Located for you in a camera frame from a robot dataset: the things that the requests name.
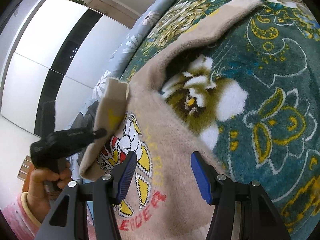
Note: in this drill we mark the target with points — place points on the beige fuzzy cartoon sweater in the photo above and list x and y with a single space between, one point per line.
163 201

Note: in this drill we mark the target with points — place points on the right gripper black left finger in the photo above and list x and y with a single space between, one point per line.
67 218

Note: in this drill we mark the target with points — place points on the person left hand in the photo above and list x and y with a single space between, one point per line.
38 195

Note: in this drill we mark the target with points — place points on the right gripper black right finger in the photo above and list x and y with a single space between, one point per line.
242 211

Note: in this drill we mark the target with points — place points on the blue green floral blanket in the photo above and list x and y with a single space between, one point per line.
252 97

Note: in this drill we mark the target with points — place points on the dark grey trousers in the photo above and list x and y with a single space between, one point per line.
86 116

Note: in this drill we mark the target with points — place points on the pink sleeve forearm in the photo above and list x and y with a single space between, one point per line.
20 218

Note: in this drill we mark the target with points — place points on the white black wardrobe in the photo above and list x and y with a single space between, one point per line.
62 58

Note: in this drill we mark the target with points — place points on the grey floral quilt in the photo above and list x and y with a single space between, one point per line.
123 54

